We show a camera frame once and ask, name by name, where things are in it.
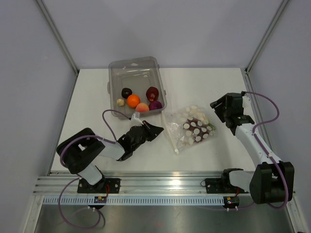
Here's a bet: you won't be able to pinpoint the white slotted cable duct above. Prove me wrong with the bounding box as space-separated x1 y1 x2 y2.
43 196 224 206

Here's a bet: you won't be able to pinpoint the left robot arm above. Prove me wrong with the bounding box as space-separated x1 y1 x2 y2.
56 120 164 194

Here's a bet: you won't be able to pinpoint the grey transparent plastic container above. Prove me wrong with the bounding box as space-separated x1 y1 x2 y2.
107 56 167 117

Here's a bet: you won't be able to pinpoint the fake orange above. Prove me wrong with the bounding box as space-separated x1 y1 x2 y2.
126 94 140 109

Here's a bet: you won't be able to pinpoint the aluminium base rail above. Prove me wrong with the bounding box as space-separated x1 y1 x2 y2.
33 171 265 195

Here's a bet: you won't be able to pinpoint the clear zip top bag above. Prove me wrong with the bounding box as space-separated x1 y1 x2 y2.
161 105 216 154

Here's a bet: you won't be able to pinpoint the fake green leaf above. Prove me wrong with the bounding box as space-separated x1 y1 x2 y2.
207 123 216 132

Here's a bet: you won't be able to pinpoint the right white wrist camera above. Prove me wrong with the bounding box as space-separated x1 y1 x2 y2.
242 94 251 108

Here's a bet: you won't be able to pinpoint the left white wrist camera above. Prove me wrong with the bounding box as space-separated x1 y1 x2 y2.
131 112 143 125

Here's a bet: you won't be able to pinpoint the fake garlic bulb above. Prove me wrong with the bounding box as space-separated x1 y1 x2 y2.
116 99 125 107

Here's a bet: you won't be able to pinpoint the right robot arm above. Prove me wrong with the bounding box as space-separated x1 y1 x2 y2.
210 91 294 209

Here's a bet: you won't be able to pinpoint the fake white radish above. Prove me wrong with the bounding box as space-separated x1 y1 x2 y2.
185 105 209 124

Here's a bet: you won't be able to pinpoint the aluminium frame post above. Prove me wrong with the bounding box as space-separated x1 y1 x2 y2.
245 0 291 75
34 0 80 77

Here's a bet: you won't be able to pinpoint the fake purple grapes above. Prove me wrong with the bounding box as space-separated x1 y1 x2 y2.
183 119 215 145

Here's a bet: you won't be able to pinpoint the fake purple onion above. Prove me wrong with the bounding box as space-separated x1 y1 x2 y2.
149 100 163 111

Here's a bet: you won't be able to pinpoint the right aluminium frame post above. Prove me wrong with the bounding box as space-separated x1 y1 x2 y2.
245 0 291 75

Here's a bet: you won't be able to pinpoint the fake peach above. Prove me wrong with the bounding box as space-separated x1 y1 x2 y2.
136 102 149 113

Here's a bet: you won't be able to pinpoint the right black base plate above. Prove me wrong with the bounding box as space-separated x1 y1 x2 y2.
201 178 248 195

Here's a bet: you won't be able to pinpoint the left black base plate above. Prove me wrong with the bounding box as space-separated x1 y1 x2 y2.
77 178 121 194

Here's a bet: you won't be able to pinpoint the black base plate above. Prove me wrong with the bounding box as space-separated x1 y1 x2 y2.
201 178 248 195
77 178 121 194

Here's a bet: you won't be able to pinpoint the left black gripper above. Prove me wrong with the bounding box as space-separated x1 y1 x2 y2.
132 120 163 151

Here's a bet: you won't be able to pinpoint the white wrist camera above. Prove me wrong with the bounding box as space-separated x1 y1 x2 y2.
242 94 251 108
131 112 143 125

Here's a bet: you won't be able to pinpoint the fake dark red apple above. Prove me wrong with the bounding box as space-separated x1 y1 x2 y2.
146 86 159 102

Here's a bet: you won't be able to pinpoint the left aluminium frame post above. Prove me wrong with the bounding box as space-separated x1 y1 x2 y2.
34 0 80 77

